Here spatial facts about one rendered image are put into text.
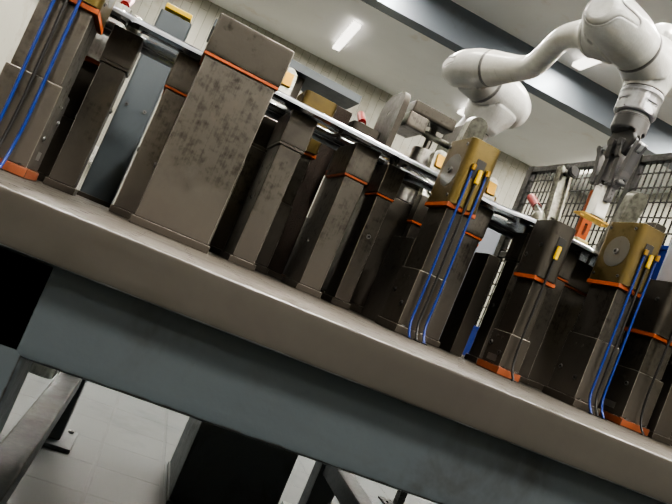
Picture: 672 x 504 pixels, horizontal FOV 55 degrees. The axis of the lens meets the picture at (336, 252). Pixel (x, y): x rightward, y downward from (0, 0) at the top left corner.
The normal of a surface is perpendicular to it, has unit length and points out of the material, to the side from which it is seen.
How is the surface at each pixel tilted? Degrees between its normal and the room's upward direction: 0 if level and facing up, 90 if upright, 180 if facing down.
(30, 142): 90
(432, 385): 90
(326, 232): 90
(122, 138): 90
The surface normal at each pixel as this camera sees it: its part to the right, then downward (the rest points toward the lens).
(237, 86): 0.30, 0.07
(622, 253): -0.87, -0.39
